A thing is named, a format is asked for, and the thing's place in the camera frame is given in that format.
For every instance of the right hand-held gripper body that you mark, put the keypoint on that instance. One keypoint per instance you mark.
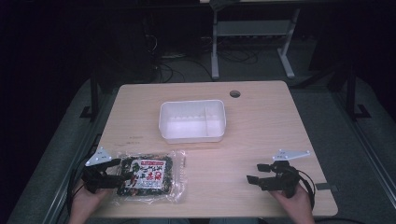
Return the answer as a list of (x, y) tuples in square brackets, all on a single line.
[(281, 179)]

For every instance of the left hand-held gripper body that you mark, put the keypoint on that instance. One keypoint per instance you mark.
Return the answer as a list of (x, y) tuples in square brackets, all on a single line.
[(94, 182)]

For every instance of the clear packet of dark snacks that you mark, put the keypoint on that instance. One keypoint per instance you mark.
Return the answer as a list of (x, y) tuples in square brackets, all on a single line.
[(149, 175)]

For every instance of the person's left hand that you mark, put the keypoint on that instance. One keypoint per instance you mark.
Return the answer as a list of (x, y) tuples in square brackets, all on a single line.
[(87, 200)]

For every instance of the person's right hand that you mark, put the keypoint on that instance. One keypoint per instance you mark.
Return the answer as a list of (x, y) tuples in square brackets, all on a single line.
[(294, 200)]

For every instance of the grey tape strip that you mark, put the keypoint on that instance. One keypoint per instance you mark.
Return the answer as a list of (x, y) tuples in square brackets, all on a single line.
[(323, 186)]

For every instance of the black metal stand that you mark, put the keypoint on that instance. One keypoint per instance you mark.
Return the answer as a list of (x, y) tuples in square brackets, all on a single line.
[(351, 93), (94, 93)]

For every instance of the dark round table grommet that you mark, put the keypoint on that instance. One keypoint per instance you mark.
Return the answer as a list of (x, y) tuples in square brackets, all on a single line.
[(234, 93)]

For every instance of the white divided plastic container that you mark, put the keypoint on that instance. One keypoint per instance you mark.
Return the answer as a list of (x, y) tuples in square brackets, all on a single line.
[(192, 121)]

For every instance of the grey metal floor rail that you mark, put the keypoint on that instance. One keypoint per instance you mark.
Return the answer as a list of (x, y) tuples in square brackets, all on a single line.
[(68, 174), (367, 149)]

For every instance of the white metal desk frame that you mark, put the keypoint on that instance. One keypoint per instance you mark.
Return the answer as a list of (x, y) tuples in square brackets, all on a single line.
[(253, 28)]

